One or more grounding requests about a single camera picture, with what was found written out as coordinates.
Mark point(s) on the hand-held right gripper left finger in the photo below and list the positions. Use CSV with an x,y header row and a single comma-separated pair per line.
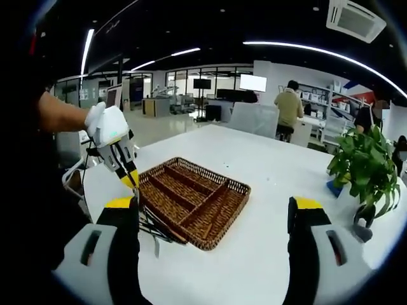
x,y
82,254

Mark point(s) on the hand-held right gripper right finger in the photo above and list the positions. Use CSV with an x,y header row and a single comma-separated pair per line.
x,y
343,254

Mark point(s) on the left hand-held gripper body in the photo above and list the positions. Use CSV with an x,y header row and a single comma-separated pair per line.
x,y
108,125

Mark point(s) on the pile of steel utensils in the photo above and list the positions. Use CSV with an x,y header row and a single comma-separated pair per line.
x,y
155,228

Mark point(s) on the brown wicker utensil storage tray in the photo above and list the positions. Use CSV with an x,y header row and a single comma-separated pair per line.
x,y
197,203

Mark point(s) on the dark grey curved device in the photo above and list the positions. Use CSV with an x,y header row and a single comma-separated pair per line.
x,y
364,230

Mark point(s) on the white armrest chair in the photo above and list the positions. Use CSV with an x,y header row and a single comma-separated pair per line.
x,y
71,170

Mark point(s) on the wooden cabinet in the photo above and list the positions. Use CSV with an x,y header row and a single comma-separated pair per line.
x,y
155,108

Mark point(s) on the blue cloth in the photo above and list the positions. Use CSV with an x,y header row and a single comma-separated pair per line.
x,y
335,188

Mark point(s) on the curved ceiling light strip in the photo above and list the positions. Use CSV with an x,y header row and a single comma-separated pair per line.
x,y
184,51
318,50
88,51

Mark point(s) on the person's black shirt torso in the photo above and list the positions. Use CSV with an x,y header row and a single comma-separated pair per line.
x,y
22,174

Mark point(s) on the green potted plant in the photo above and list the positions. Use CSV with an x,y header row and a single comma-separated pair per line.
x,y
365,165

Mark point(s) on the black monitor on stand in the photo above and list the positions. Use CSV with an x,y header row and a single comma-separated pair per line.
x,y
202,83

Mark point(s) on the black desk monitor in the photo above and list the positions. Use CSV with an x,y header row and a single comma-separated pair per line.
x,y
235,95

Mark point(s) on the white mesh office chair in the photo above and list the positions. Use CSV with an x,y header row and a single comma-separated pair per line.
x,y
334,128

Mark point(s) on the white frosted desk partition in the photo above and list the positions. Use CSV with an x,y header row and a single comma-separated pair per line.
x,y
254,119

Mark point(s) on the white shelving unit with boxes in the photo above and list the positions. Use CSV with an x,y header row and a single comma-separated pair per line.
x,y
318,95

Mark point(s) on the ceiling air conditioner vent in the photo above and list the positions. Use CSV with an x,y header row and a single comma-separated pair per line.
x,y
354,19

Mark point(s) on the white wall screen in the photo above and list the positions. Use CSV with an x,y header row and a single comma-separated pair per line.
x,y
252,82

